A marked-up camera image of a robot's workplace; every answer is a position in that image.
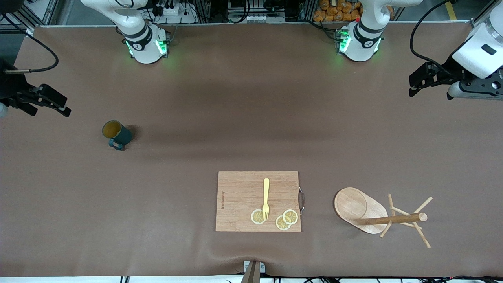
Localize teal cup with yellow inside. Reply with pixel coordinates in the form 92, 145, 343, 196
102, 120, 133, 151

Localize wooden cup rack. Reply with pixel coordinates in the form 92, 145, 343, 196
334, 187, 433, 249

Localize orange snack packet pile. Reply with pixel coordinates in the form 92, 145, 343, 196
313, 0, 393, 22

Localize brown table mat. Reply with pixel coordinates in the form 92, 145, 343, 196
0, 22, 503, 277

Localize white power strip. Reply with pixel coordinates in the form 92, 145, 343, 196
155, 3, 198, 24

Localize yellow plastic fork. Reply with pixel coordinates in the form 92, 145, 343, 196
262, 178, 270, 220

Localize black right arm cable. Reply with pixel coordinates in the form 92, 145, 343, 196
0, 13, 59, 75

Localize aluminium frame post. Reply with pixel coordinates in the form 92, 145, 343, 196
470, 0, 503, 28

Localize aluminium frame rails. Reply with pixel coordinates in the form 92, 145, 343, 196
0, 0, 59, 30

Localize bamboo cutting board with handle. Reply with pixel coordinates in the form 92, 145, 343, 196
215, 171, 305, 232

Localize metal bracket clamp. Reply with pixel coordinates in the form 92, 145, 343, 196
242, 260, 266, 283

